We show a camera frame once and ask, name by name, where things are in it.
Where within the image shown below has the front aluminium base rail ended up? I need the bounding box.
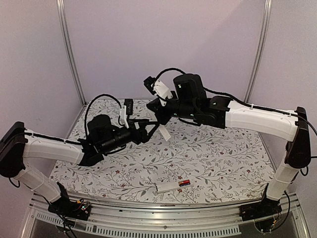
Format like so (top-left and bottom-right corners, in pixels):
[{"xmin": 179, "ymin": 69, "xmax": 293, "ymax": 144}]
[{"xmin": 21, "ymin": 192, "xmax": 312, "ymax": 238}]

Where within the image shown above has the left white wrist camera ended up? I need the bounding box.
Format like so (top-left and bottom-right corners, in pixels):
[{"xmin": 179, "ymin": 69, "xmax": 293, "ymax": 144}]
[{"xmin": 118, "ymin": 99, "xmax": 134, "ymax": 128}]

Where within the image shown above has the white remote control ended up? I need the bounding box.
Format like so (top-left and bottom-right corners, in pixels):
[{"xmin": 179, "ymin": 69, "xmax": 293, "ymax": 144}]
[{"xmin": 156, "ymin": 179, "xmax": 194, "ymax": 194}]

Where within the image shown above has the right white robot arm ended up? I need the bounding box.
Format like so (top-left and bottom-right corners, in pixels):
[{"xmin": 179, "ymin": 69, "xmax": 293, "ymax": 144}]
[{"xmin": 144, "ymin": 73, "xmax": 312, "ymax": 221}]

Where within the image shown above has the aluminium frame post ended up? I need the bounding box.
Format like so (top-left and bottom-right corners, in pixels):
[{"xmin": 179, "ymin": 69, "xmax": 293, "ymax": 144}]
[
  {"xmin": 244, "ymin": 0, "xmax": 272, "ymax": 103},
  {"xmin": 56, "ymin": 0, "xmax": 86, "ymax": 106}
]

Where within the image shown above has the left aluminium frame post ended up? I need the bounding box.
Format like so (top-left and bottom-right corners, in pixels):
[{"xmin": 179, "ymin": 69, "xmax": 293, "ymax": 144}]
[{"xmin": 56, "ymin": 0, "xmax": 86, "ymax": 106}]

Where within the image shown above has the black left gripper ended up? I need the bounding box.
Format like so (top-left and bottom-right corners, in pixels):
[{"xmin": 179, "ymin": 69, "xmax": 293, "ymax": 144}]
[{"xmin": 101, "ymin": 119, "xmax": 159, "ymax": 154}]

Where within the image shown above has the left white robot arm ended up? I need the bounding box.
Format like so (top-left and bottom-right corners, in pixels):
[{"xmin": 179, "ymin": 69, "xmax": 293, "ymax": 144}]
[{"xmin": 0, "ymin": 115, "xmax": 159, "ymax": 220}]

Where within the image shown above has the floral patterned table mat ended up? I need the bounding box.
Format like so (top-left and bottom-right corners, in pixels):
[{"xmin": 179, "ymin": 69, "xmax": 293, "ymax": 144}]
[{"xmin": 47, "ymin": 99, "xmax": 279, "ymax": 205}]

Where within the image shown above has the right aluminium frame post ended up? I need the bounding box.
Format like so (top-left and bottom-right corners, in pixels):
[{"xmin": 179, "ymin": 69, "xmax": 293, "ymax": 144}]
[{"xmin": 244, "ymin": 0, "xmax": 272, "ymax": 103}]

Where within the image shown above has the white remote battery cover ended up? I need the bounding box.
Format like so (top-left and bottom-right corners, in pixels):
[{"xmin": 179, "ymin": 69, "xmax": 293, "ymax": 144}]
[{"xmin": 159, "ymin": 125, "xmax": 171, "ymax": 141}]

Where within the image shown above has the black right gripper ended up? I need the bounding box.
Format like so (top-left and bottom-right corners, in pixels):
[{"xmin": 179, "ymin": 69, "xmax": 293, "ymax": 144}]
[{"xmin": 146, "ymin": 91, "xmax": 197, "ymax": 125}]

